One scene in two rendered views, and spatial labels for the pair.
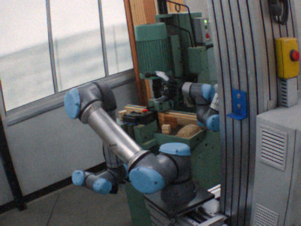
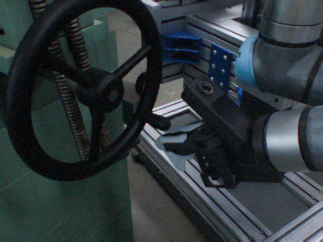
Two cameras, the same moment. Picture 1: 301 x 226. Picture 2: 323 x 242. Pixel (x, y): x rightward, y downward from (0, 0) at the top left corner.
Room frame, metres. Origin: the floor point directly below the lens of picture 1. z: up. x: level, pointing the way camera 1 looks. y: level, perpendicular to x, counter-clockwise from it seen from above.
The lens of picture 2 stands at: (1.74, 0.59, 1.05)
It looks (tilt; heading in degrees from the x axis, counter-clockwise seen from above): 36 degrees down; 265
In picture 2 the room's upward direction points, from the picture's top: straight up
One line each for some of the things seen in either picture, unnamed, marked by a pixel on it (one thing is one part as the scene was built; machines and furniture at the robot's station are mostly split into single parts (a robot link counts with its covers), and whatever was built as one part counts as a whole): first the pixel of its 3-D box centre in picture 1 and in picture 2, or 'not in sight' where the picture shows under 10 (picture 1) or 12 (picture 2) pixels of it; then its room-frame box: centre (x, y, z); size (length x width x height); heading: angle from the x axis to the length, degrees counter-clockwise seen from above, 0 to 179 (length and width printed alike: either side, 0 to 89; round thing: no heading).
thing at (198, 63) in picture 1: (198, 59); not in sight; (2.10, -0.31, 1.23); 0.09 x 0.08 x 0.15; 138
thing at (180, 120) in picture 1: (173, 119); not in sight; (1.98, -0.12, 0.92); 0.58 x 0.02 x 0.04; 48
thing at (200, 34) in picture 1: (201, 29); not in sight; (2.19, -0.37, 1.40); 0.10 x 0.06 x 0.16; 138
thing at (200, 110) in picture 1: (205, 114); not in sight; (1.61, -0.25, 1.05); 0.11 x 0.08 x 0.11; 9
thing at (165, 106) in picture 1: (161, 104); not in sight; (2.05, -0.07, 0.99); 0.14 x 0.07 x 0.09; 138
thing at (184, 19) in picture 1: (185, 66); not in sight; (2.26, -0.25, 1.16); 0.22 x 0.22 x 0.72; 48
